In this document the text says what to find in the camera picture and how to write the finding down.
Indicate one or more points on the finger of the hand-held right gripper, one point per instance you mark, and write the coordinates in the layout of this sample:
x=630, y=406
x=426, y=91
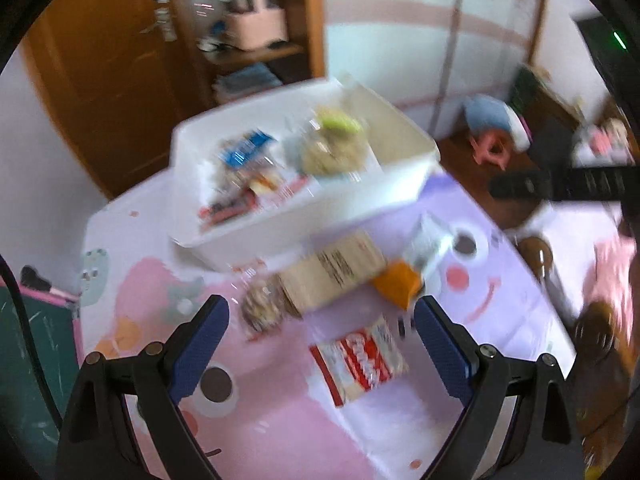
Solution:
x=560, y=185

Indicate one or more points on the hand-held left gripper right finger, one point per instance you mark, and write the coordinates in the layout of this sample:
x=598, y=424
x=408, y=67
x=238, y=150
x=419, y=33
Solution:
x=445, y=350

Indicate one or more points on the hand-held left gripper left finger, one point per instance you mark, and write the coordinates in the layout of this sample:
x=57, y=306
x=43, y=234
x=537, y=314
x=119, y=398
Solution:
x=200, y=345

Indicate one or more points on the red white snack packet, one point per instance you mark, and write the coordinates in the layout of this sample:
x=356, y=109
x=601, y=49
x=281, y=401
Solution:
x=360, y=360

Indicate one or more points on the dark red snack packet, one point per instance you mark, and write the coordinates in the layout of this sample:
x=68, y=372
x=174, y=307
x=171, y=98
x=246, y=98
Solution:
x=227, y=210

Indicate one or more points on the white plastic box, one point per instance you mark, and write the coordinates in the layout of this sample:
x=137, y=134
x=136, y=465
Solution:
x=310, y=210

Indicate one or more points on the blue snack packet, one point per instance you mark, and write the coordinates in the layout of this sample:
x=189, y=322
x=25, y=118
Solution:
x=245, y=147

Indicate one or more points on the clear cookie packet black text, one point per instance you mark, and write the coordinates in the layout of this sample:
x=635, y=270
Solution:
x=332, y=152

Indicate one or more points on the green yellow snack packet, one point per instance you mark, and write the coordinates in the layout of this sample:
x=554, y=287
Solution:
x=340, y=121

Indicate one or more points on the white cloth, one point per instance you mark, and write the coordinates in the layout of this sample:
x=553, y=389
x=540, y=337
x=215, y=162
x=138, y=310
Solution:
x=517, y=130

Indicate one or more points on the round chocolate cookie packet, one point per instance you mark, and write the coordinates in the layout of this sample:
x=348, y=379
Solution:
x=262, y=307

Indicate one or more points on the pink plastic stool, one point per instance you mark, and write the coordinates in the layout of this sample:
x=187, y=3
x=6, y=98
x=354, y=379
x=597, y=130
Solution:
x=490, y=150

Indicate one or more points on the orange snack packet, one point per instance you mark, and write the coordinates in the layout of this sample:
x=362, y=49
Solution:
x=397, y=282

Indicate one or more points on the dark green bag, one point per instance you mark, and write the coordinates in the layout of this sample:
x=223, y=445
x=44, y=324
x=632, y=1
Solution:
x=525, y=90

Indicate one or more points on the blue cushion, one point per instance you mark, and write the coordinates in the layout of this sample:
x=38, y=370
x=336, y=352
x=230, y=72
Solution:
x=487, y=112

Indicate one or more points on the clear white snack packet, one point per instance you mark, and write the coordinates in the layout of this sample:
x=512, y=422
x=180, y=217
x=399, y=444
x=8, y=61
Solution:
x=427, y=245

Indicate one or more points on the beige snack packet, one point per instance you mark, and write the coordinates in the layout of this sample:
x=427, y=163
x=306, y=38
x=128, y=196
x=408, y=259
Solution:
x=332, y=272

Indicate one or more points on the green board pink edge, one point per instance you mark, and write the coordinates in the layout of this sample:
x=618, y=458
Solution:
x=30, y=360

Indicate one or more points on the small black object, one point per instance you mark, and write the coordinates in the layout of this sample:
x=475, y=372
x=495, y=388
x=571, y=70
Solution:
x=34, y=277

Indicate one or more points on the light blue wardrobe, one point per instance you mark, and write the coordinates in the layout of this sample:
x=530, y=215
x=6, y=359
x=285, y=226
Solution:
x=410, y=50

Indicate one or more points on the folded towels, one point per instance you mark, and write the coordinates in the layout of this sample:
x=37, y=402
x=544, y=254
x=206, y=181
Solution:
x=247, y=80

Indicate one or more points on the brown wooden door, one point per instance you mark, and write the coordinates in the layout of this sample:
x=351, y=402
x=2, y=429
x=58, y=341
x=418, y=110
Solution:
x=100, y=85

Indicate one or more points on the wooden shelf unit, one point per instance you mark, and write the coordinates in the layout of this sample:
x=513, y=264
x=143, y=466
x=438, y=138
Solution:
x=305, y=20

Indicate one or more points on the pink basket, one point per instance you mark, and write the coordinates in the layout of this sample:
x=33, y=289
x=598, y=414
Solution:
x=257, y=22

